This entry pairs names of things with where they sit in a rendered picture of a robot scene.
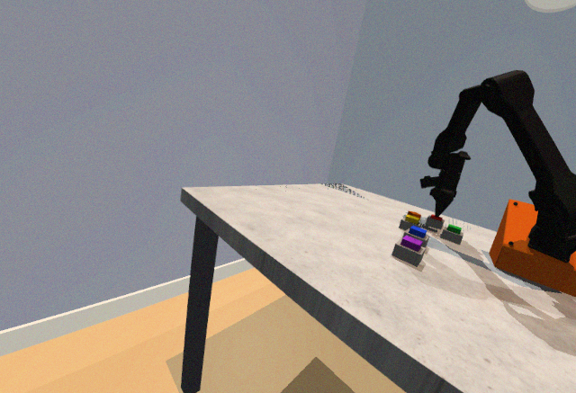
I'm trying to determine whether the blue button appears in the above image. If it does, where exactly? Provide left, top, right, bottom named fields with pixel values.
left=402, top=225, right=430, bottom=247

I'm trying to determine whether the yellow button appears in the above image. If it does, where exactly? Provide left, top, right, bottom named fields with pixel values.
left=399, top=215, right=422, bottom=230

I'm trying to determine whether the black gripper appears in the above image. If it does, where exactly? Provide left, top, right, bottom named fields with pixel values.
left=430, top=170, right=461, bottom=217

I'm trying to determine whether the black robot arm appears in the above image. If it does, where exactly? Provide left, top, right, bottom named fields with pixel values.
left=428, top=70, right=576, bottom=263

